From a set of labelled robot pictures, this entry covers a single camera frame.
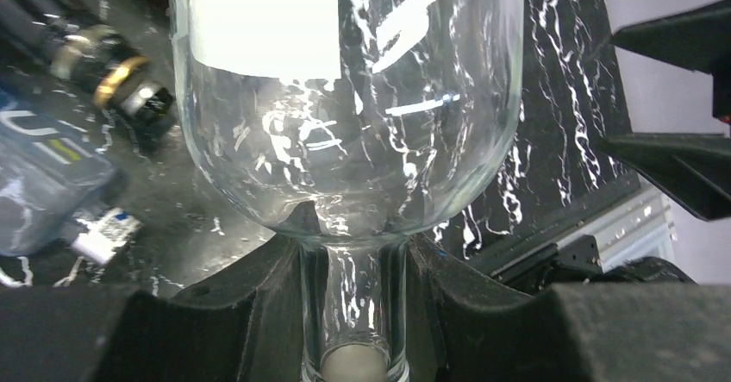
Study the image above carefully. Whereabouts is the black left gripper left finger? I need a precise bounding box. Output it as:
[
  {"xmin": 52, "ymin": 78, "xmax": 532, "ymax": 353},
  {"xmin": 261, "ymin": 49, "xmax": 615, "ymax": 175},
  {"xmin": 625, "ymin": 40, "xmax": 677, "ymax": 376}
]
[{"xmin": 1, "ymin": 235, "xmax": 303, "ymax": 381}]

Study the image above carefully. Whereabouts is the blue square glass bottle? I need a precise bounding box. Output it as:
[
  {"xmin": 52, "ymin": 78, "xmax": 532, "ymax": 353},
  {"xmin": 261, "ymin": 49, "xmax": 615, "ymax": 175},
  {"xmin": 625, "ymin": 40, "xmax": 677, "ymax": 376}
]
[{"xmin": 1, "ymin": 88, "xmax": 141, "ymax": 265}]

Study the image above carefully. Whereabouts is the clear round glass bottle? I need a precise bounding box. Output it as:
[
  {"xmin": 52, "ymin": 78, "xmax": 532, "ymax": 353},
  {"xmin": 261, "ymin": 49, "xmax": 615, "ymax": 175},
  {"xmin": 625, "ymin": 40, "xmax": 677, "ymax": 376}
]
[{"xmin": 170, "ymin": 0, "xmax": 524, "ymax": 381}]

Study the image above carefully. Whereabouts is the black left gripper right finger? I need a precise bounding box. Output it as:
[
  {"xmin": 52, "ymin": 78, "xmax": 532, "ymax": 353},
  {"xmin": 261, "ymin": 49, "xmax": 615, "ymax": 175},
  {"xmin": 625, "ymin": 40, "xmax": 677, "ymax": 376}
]
[{"xmin": 408, "ymin": 239, "xmax": 730, "ymax": 381}]

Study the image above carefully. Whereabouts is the dark bottle brown label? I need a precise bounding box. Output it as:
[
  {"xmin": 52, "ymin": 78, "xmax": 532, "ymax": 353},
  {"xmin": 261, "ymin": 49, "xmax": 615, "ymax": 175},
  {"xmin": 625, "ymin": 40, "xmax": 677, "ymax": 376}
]
[{"xmin": 1, "ymin": 0, "xmax": 174, "ymax": 126}]

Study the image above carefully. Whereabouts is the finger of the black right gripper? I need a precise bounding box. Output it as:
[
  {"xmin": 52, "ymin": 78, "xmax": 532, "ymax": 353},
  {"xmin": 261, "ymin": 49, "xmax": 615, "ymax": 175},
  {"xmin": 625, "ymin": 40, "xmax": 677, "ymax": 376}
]
[
  {"xmin": 597, "ymin": 133, "xmax": 730, "ymax": 221},
  {"xmin": 609, "ymin": 0, "xmax": 730, "ymax": 74}
]

